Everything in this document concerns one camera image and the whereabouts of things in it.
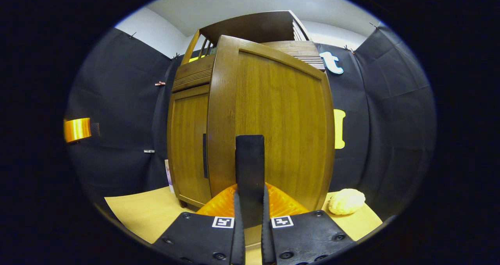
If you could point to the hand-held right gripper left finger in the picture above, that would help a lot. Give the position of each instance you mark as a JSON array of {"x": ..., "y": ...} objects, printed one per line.
[{"x": 238, "y": 237}]

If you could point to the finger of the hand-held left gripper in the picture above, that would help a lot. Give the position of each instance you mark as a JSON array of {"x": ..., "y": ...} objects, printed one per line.
[{"x": 78, "y": 129}]

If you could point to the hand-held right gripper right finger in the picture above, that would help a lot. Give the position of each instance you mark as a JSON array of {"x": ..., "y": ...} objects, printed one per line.
[{"x": 267, "y": 237}]

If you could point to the wooden shoe cabinet door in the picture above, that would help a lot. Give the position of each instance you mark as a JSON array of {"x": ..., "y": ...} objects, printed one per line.
[
  {"x": 189, "y": 147},
  {"x": 281, "y": 112}
]

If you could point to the wooden double-door shoe cabinet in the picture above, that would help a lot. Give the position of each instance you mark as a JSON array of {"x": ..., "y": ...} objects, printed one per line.
[{"x": 250, "y": 26}]

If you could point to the black backdrop cloth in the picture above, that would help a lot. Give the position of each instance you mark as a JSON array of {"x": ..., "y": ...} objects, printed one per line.
[{"x": 117, "y": 101}]

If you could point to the pale yellow lumpy ball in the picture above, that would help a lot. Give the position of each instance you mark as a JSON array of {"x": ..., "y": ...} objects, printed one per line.
[{"x": 346, "y": 201}]

